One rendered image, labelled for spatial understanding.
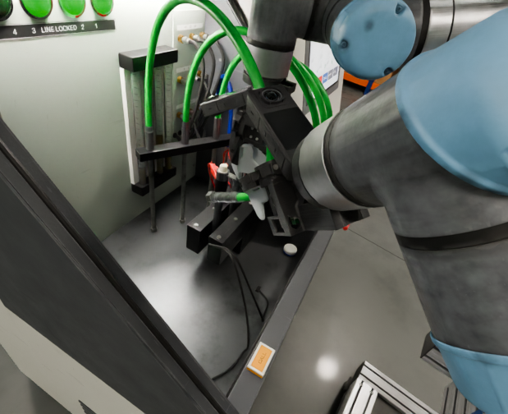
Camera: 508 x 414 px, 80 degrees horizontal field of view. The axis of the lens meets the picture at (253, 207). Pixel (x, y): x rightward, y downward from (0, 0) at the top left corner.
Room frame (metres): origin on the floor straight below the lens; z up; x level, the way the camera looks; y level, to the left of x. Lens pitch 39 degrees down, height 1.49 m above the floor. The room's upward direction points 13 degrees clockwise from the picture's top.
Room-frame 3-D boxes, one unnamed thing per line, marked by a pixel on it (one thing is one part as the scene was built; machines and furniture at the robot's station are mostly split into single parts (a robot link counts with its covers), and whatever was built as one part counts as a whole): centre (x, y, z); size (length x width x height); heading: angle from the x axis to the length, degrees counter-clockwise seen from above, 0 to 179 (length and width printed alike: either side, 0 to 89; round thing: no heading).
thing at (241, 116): (0.51, 0.02, 1.28); 0.09 x 0.08 x 0.12; 70
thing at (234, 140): (0.50, 0.05, 1.22); 0.05 x 0.02 x 0.09; 160
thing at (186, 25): (0.85, 0.25, 1.20); 0.13 x 0.03 x 0.31; 160
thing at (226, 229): (0.65, 0.04, 0.91); 0.34 x 0.10 x 0.15; 160
